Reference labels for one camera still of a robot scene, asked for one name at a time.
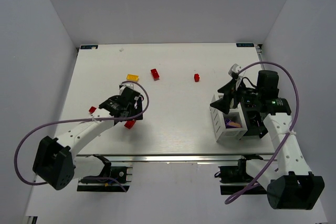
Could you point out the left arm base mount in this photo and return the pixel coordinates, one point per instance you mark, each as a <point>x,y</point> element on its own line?
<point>116,178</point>

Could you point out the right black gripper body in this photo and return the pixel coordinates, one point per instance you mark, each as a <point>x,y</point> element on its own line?
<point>237,96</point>

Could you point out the small red lego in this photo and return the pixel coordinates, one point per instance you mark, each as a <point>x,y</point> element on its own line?
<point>196,77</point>

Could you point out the left blue corner label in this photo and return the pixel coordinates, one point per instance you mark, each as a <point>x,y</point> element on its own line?
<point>88,47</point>

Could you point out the yellow lego brick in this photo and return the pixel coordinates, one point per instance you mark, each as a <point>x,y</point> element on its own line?
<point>132,77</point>

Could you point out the purple butterfly lego block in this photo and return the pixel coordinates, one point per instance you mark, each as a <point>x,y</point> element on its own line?
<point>236,125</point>

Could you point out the red lego brick top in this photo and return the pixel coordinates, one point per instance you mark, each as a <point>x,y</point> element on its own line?
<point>155,74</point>

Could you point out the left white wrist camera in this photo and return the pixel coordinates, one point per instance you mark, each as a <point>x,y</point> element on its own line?
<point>126,84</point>

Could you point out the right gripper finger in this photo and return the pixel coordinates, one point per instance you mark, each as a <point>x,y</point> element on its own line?
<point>229,88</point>
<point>221,102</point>

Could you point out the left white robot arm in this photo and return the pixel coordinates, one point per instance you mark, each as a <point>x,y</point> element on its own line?
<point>56,160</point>

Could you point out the right blue corner label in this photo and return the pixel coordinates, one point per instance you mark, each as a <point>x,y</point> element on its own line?
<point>245,45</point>

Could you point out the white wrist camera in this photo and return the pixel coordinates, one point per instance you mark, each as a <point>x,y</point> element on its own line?
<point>234,69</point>
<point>126,84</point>

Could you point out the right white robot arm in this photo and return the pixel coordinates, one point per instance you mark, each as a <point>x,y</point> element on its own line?
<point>286,178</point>

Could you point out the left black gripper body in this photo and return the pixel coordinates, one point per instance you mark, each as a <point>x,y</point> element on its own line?
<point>130,115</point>

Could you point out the white slotted container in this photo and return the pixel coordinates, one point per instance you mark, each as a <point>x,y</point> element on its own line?
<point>222,134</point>

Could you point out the blue corner label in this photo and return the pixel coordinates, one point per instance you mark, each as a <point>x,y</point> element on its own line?
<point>245,45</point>
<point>88,47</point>

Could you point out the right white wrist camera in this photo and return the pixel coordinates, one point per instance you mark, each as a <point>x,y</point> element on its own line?
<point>234,69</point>

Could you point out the black slotted container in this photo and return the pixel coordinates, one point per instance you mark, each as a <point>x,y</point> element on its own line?
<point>254,121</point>

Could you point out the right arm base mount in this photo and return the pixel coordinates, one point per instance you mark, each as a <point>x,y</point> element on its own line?
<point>233,178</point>

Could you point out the red lego brick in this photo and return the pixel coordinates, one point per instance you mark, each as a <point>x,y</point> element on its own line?
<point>92,109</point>
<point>129,124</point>
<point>155,74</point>

